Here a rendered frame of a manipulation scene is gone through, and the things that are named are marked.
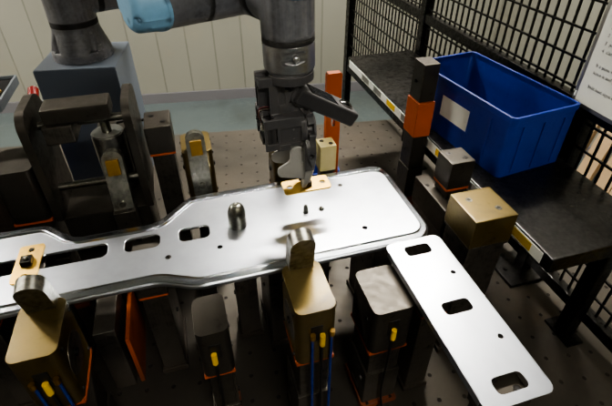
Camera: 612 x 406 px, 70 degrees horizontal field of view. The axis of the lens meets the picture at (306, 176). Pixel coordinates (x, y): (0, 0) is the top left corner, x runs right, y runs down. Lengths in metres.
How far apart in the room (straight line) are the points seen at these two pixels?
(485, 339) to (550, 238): 0.23
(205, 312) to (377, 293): 0.26
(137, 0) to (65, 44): 0.71
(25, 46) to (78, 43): 2.43
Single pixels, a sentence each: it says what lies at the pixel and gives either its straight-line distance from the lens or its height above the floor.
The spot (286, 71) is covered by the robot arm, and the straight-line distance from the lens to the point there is 0.62.
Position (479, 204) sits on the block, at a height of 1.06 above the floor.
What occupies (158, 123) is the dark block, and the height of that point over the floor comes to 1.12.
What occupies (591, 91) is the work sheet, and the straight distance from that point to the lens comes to 0.98.
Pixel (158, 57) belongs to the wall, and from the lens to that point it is 3.50.
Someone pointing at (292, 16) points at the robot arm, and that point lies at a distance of 0.60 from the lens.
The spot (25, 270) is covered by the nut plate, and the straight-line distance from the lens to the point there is 0.83.
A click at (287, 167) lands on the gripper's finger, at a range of 0.71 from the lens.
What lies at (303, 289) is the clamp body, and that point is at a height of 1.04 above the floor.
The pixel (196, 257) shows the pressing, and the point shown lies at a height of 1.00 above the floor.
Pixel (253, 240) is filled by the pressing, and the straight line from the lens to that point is 0.76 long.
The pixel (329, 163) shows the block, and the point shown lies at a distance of 0.90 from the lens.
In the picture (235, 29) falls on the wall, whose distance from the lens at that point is 3.39.
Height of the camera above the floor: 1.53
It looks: 36 degrees down
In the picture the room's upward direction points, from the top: straight up
